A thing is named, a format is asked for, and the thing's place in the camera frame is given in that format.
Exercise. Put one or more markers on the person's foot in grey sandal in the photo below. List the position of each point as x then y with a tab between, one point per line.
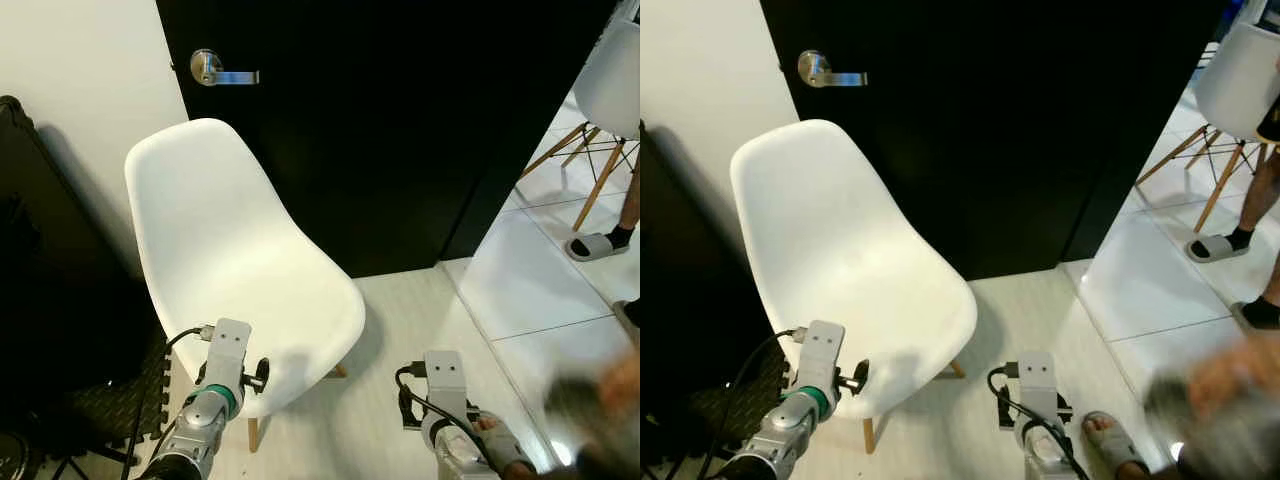
505	440
1110	440

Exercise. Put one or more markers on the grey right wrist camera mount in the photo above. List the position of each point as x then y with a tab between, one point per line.
445	380
1038	380

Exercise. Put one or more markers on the person's blurred forearm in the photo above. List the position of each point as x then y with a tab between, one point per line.
600	410
1230	410

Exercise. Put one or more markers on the large black case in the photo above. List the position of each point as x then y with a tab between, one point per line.
680	320
60	300

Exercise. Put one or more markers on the white slipper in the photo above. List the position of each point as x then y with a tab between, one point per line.
1212	248
590	247

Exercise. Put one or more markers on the black foam floor mat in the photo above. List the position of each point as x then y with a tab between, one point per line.
120	410
745	400

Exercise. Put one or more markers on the black door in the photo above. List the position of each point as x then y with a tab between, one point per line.
1000	130
400	130

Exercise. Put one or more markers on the person's foot in black sock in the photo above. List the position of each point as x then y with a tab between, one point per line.
1262	312
630	315

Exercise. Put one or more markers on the person's leg with black sock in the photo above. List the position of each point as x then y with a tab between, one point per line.
630	205
1258	200

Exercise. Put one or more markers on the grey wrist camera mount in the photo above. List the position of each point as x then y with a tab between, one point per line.
822	352
228	350
1038	380
445	380

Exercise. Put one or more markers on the white chair with wooden legs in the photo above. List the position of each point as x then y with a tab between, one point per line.
615	80
1240	80

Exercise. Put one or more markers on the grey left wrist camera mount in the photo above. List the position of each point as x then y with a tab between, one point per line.
228	350
822	352

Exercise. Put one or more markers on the white plastic shell chair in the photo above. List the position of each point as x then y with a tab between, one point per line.
230	260
840	260

